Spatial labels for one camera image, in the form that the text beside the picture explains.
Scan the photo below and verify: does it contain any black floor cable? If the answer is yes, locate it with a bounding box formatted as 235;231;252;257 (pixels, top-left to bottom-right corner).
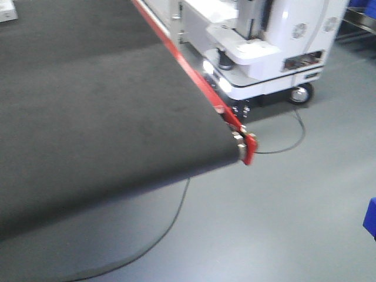
67;108;306;282

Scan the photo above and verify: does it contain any red conveyor edge rail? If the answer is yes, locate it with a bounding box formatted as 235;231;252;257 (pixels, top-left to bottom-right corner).
132;1;257;165

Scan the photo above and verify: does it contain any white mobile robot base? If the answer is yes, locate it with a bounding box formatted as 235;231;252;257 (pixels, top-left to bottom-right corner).
203;1;348;105

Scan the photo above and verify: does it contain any white long carton box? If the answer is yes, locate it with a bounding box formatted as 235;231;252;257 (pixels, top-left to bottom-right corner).
0;0;18;23

